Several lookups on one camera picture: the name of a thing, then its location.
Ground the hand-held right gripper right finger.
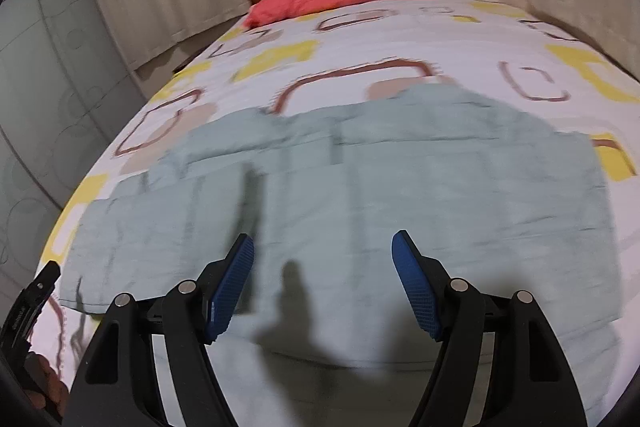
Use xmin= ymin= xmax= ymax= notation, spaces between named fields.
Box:
xmin=391 ymin=230 xmax=592 ymax=427

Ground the light green padded jacket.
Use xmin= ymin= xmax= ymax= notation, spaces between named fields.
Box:
xmin=59 ymin=87 xmax=623 ymax=370

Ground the frosted glass wardrobe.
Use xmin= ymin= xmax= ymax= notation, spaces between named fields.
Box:
xmin=0 ymin=0 xmax=176 ymax=288

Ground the person's left hand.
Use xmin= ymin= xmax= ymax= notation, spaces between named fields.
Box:
xmin=22 ymin=349 xmax=70 ymax=414

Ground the white patterned bedspread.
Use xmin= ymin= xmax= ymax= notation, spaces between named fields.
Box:
xmin=42 ymin=0 xmax=640 ymax=427

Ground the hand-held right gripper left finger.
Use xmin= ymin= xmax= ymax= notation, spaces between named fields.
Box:
xmin=62 ymin=233 xmax=256 ymax=427

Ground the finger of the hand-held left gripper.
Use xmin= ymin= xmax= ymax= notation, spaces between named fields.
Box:
xmin=29 ymin=260 xmax=62 ymax=302

